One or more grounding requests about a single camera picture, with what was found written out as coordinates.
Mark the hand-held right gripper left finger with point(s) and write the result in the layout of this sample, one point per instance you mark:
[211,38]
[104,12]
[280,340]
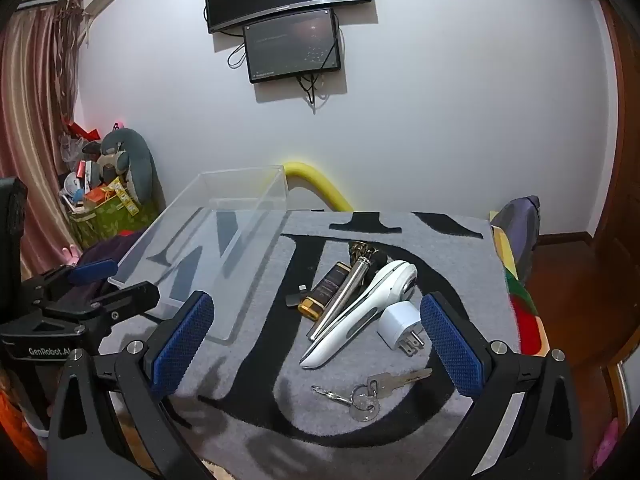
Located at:
[182,345]

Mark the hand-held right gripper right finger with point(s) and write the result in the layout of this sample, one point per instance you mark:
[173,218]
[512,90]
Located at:
[452,345]

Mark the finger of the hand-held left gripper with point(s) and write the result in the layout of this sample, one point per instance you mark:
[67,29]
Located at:
[92,270]
[130,300]

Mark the white plug adapter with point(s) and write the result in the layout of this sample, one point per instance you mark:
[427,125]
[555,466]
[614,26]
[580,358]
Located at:
[397,320]

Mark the bunch of keys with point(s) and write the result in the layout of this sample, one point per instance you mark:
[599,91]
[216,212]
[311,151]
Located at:
[395,381]

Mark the clear acrylic box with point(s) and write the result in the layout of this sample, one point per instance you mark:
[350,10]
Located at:
[200,240]

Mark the white handheld massager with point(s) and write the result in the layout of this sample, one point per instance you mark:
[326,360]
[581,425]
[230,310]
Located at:
[380,285]

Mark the silver metal tube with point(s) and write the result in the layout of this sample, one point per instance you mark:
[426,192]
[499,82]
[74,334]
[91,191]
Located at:
[350,285]

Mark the small black usb stick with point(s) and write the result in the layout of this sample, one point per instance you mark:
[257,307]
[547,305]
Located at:
[295,300]

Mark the black and gold bottle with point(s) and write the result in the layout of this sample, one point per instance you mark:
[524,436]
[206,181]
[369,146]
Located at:
[327,285]

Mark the dark purple cloth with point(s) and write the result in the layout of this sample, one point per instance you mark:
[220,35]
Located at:
[100,255]

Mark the pink plush toy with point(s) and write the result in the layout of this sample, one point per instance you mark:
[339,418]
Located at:
[70,255]

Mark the green storage basket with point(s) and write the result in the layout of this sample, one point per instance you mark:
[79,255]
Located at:
[105,222]

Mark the red cloth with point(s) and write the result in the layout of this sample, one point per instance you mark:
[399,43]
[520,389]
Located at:
[131,233]

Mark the pile of small boxes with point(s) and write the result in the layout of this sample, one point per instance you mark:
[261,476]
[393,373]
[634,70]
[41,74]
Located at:
[102,192]

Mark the colourful fleece blanket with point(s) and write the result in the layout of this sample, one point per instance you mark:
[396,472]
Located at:
[525,305]

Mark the grey rug with black letters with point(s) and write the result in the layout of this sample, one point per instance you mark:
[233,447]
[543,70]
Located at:
[450,260]

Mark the grey shark plush toy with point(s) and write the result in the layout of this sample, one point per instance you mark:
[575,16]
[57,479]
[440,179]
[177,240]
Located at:
[132,160]

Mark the clear plastic bag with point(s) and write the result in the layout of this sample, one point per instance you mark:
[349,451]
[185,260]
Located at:
[71,147]

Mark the blue grey bag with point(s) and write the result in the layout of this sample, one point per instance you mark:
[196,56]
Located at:
[520,230]

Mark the red paper bag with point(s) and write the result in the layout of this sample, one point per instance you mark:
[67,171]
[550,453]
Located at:
[82,131]

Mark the wooden baseboard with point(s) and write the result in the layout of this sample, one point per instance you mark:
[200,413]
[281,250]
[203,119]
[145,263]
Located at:
[562,238]

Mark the pink striped curtain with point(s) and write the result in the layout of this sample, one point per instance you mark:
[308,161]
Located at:
[30,110]

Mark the pink soft item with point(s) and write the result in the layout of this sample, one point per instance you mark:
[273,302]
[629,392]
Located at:
[606,445]

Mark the yellow foam tube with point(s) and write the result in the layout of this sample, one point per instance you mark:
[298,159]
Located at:
[320,185]

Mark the wooden door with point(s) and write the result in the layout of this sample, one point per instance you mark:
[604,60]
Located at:
[622,135]

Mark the small black wall monitor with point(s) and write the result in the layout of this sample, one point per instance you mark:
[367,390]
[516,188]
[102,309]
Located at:
[292,45]

